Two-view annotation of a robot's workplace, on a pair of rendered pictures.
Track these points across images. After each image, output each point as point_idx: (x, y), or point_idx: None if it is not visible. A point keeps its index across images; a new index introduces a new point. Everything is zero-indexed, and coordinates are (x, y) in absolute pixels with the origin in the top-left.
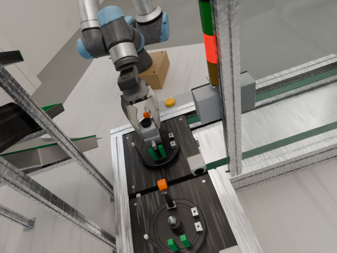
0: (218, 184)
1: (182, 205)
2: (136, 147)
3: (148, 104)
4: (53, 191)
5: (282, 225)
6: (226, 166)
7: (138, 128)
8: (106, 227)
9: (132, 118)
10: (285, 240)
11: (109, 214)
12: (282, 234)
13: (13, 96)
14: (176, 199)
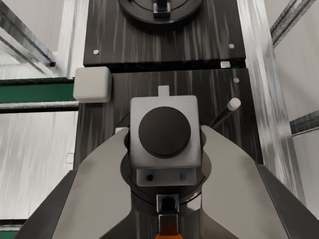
0: (77, 47)
1: (144, 10)
2: (224, 107)
3: (104, 206)
4: None
5: (48, 32)
6: (48, 73)
7: (207, 129)
8: (284, 86)
9: (232, 162)
10: (55, 20)
11: None
12: (54, 25)
13: None
14: (151, 20)
